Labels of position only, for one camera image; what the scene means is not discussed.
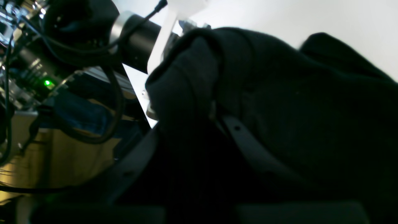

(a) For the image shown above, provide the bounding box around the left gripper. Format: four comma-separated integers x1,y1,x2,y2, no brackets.
109,11,161,74

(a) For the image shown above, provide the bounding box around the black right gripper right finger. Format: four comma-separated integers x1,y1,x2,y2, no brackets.
217,115,370,224

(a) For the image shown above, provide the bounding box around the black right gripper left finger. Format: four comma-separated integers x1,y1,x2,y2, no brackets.
30,126,162,224

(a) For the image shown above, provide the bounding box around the black T-shirt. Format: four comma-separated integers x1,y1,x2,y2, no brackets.
146,27,397,224

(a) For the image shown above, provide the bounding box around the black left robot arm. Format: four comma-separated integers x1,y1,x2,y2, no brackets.
2,0,176,108

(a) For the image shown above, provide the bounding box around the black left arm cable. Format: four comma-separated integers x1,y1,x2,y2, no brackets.
0,0,168,195

